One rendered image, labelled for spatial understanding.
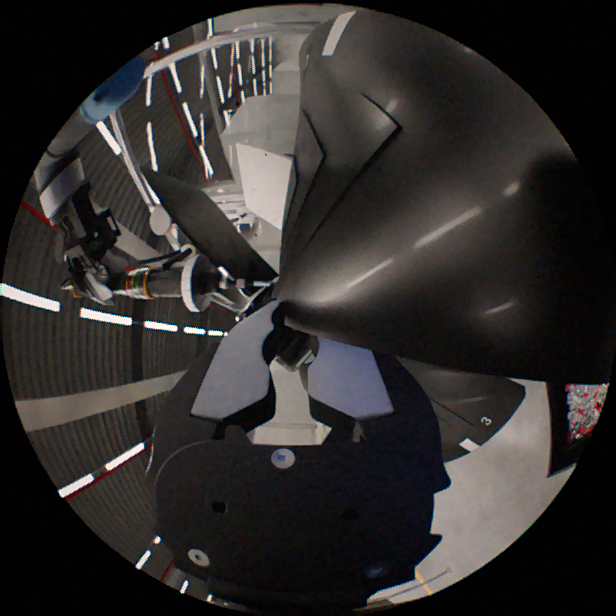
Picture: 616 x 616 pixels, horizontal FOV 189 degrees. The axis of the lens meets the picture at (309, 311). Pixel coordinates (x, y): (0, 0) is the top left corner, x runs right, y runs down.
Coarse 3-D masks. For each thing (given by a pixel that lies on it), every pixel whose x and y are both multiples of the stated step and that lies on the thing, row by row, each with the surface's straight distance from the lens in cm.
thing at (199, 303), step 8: (176, 256) 33; (192, 256) 26; (200, 256) 26; (160, 264) 34; (168, 264) 31; (176, 264) 31; (184, 264) 30; (192, 264) 25; (200, 264) 26; (208, 264) 28; (184, 272) 24; (192, 272) 24; (184, 280) 24; (192, 280) 24; (184, 288) 24; (192, 288) 24; (184, 296) 25; (192, 296) 24; (200, 296) 26; (208, 296) 29; (192, 304) 25; (200, 304) 26; (200, 312) 28
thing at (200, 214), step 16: (144, 176) 34; (160, 176) 40; (160, 192) 34; (176, 192) 39; (192, 192) 45; (176, 208) 34; (192, 208) 38; (208, 208) 42; (176, 224) 31; (192, 224) 34; (208, 224) 37; (224, 224) 40; (192, 240) 31; (208, 240) 33; (224, 240) 36; (240, 240) 39; (208, 256) 31; (224, 256) 33
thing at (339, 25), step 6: (354, 12) 10; (342, 18) 11; (348, 18) 10; (336, 24) 11; (342, 24) 10; (336, 30) 10; (342, 30) 10; (330, 36) 11; (336, 36) 10; (330, 42) 10; (336, 42) 9; (324, 48) 11; (330, 48) 10; (324, 54) 10; (330, 54) 10
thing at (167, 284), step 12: (156, 276) 29; (168, 276) 28; (180, 276) 27; (204, 276) 26; (216, 276) 25; (156, 288) 29; (168, 288) 28; (180, 288) 27; (204, 288) 26; (216, 288) 25
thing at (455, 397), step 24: (408, 360) 26; (432, 384) 27; (456, 384) 26; (480, 384) 27; (504, 384) 27; (456, 408) 28; (480, 408) 28; (504, 408) 29; (456, 432) 31; (480, 432) 31; (456, 456) 36
